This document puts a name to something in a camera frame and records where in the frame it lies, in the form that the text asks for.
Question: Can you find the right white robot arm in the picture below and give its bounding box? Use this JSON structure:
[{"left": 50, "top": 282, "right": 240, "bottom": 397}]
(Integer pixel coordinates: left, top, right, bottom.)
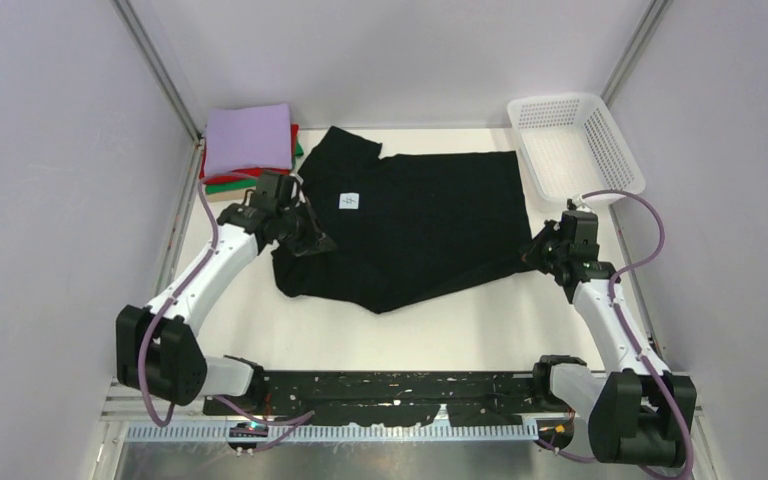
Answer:
[{"left": 522, "top": 207, "right": 697, "bottom": 470}]

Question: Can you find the folded red t shirt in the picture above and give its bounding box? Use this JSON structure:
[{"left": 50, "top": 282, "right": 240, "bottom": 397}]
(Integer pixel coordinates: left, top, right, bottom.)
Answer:
[{"left": 199, "top": 123, "right": 304, "bottom": 194}]

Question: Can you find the folded green t shirt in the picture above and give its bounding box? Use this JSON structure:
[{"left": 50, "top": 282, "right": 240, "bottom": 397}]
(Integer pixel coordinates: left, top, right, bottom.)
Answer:
[{"left": 204, "top": 141, "right": 304, "bottom": 195}]

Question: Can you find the black t shirt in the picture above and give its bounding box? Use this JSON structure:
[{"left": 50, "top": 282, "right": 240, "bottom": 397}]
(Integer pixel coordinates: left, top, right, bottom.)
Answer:
[{"left": 272, "top": 127, "right": 532, "bottom": 314}]

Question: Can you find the white slotted cable duct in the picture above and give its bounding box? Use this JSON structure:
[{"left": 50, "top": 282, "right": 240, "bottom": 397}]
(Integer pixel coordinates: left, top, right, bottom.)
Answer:
[{"left": 125, "top": 419, "right": 539, "bottom": 443}]

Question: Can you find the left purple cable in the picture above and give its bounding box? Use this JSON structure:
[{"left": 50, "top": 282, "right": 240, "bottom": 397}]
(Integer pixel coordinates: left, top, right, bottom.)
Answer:
[{"left": 136, "top": 170, "right": 316, "bottom": 454}]

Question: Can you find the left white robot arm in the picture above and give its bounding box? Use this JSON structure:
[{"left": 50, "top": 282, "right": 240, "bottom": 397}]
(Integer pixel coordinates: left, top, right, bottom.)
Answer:
[{"left": 115, "top": 171, "right": 336, "bottom": 406}]

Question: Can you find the white plastic basket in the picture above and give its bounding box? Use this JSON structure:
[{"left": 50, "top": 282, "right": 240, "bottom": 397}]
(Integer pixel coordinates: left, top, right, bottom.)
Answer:
[{"left": 507, "top": 93, "right": 646, "bottom": 211}]

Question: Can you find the folded lavender t shirt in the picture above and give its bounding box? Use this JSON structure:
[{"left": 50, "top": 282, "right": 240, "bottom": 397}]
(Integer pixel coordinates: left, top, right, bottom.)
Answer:
[{"left": 203, "top": 103, "right": 294, "bottom": 176}]

